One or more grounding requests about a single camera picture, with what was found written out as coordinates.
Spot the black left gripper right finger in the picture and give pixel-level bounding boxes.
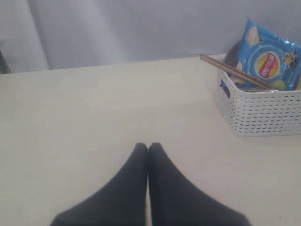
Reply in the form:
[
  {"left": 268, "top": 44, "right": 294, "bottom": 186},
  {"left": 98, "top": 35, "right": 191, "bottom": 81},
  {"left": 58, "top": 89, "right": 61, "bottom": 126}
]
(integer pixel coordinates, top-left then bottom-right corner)
[{"left": 148, "top": 143, "right": 247, "bottom": 226}]

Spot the lower wooden chopstick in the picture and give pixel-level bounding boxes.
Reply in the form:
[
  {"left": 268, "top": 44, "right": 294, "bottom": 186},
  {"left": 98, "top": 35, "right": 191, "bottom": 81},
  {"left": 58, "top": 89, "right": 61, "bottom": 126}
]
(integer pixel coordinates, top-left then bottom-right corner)
[{"left": 200, "top": 56, "right": 264, "bottom": 89}]

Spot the blue chips bag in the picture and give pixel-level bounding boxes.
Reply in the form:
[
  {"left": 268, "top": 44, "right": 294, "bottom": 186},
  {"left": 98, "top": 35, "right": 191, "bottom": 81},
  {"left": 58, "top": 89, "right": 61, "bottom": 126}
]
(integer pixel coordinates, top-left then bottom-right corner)
[{"left": 224, "top": 19, "right": 301, "bottom": 90}]

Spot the wooden chopstick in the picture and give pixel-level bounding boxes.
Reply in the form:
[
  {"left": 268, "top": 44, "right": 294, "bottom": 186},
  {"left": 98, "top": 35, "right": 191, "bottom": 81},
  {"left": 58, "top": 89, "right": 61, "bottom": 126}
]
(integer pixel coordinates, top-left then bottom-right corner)
[
  {"left": 200, "top": 56, "right": 264, "bottom": 89},
  {"left": 200, "top": 54, "right": 269, "bottom": 88}
]

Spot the white perforated plastic basket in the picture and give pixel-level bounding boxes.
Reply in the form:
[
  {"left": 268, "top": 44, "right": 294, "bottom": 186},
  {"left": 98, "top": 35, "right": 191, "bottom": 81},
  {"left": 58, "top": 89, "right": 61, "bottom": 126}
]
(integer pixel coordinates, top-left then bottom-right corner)
[{"left": 215, "top": 70, "right": 301, "bottom": 137}]

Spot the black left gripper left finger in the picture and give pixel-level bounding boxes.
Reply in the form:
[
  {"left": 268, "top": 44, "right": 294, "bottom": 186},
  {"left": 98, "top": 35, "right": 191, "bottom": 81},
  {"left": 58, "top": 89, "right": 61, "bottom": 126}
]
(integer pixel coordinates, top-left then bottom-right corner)
[{"left": 51, "top": 143, "right": 148, "bottom": 226}]

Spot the upper wooden chopstick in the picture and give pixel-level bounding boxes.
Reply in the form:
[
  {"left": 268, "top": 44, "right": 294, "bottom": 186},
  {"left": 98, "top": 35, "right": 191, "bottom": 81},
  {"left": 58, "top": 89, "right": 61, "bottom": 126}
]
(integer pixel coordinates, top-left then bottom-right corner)
[{"left": 200, "top": 54, "right": 269, "bottom": 88}]

